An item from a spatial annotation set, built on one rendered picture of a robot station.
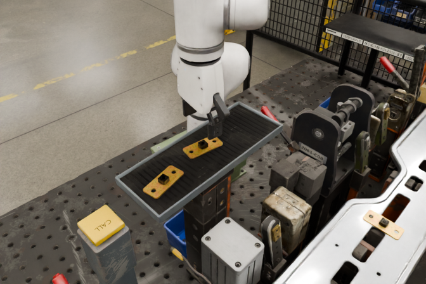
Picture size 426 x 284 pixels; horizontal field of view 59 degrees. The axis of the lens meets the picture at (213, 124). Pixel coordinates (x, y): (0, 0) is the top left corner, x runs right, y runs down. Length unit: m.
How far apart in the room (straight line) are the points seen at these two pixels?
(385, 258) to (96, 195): 0.93
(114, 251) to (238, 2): 0.47
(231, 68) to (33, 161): 1.88
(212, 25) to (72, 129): 2.33
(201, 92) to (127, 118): 2.22
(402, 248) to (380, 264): 0.07
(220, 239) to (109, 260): 0.20
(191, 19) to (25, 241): 0.95
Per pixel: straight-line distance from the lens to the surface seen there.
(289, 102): 1.78
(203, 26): 0.62
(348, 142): 1.10
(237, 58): 1.07
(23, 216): 1.42
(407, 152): 1.17
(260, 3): 0.61
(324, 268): 0.85
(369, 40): 1.67
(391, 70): 1.28
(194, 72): 0.67
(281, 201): 0.83
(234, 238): 0.72
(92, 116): 2.95
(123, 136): 2.71
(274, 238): 0.77
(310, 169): 0.91
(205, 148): 0.81
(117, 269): 0.77
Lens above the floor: 1.70
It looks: 38 degrees down
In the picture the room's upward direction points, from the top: straight up
